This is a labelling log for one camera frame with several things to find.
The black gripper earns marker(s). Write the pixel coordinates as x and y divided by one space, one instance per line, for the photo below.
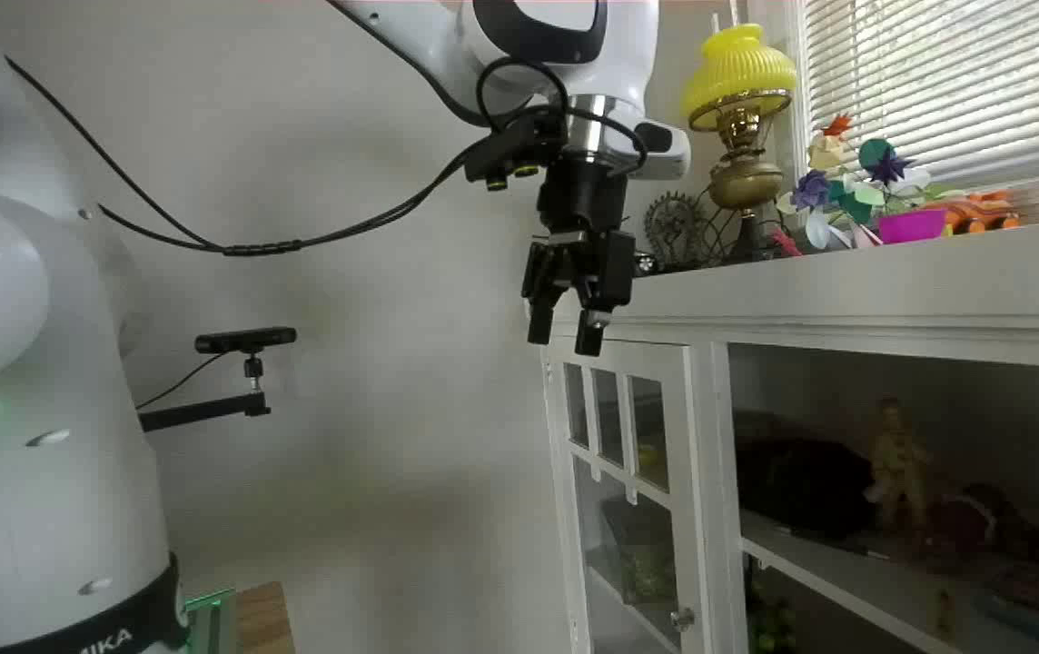
582 224

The magenta plastic cup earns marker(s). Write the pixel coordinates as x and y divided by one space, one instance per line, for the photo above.
913 224

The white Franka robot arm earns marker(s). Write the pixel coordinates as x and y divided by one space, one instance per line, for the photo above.
34 485

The white glass cabinet door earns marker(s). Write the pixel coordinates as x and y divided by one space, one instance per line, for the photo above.
614 485

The white cabinet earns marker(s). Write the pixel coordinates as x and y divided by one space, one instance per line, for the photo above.
859 294

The colourful toy pile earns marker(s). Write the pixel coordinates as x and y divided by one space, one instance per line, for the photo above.
839 201

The yellow shade brass oil lamp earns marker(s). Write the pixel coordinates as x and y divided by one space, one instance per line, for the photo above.
740 72

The colourful toy rooster figurine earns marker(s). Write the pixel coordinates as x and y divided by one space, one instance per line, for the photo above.
828 146

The tan standing figurine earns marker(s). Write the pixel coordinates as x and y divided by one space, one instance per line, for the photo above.
899 465

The wooden board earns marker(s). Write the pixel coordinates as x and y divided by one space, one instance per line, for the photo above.
262 617

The orange plastic toy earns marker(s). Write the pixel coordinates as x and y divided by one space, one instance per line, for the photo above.
977 213

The dark red round object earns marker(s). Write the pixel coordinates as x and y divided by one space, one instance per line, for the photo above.
962 528

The green clamp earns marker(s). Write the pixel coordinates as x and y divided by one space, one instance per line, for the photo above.
209 617

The white slatted vent panel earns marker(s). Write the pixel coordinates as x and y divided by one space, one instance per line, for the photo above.
966 72

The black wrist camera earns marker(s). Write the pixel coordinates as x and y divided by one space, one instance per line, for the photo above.
508 150

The black stereo camera bar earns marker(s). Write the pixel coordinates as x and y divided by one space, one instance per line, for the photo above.
245 340

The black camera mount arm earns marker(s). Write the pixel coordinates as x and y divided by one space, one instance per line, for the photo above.
196 410

